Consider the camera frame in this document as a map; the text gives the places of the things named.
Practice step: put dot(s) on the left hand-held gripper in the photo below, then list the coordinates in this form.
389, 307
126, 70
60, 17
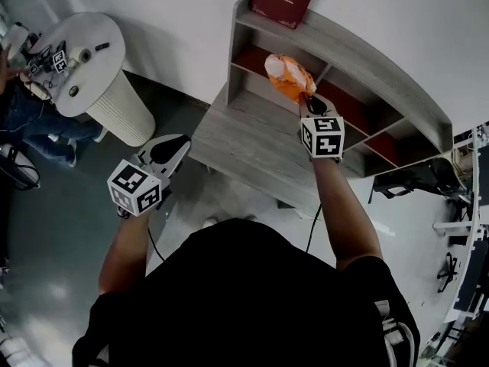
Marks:
133, 189

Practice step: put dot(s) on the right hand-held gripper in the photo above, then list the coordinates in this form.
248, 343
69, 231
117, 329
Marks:
322, 140

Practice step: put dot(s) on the orange snack bag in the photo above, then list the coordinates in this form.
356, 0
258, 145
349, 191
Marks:
288, 75

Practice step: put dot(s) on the grey wooden shelf desk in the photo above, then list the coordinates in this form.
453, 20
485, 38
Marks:
363, 67

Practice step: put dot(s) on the person's left forearm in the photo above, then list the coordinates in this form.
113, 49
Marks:
124, 247

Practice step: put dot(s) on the person's right forearm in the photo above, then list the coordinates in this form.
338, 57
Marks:
345, 212

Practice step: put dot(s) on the small round dark disc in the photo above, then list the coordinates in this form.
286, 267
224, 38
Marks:
73, 90

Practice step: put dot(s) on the small black remote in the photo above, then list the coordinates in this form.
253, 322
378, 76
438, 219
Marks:
102, 46

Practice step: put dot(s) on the black office chair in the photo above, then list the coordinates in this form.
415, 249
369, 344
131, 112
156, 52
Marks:
416, 182

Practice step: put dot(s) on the white tape roll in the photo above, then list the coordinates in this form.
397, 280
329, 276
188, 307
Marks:
81, 56

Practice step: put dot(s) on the spare hand-held gripper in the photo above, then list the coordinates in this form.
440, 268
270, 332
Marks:
57, 61

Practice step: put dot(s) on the white standing device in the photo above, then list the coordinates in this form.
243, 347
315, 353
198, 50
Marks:
17, 166

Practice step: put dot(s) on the person's torso in black shirt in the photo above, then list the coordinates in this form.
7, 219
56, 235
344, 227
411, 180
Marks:
237, 296

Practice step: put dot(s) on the round white pedestal table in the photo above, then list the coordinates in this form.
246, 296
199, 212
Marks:
99, 82

